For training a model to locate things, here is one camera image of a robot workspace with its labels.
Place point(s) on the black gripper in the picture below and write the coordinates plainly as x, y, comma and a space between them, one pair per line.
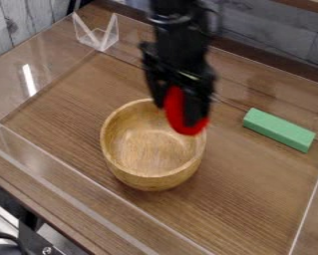
174, 62

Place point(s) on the red plush fruit green leaf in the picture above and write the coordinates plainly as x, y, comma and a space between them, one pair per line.
175, 111

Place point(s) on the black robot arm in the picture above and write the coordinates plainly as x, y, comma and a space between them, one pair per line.
167, 7

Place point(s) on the wooden bowl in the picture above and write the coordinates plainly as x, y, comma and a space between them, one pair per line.
147, 155

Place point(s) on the green rectangular block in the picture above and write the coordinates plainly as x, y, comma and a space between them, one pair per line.
278, 129

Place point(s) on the clear acrylic tray enclosure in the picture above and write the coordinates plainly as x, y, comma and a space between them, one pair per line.
247, 204

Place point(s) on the black camera mount with cable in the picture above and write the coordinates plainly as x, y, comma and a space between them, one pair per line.
24, 240

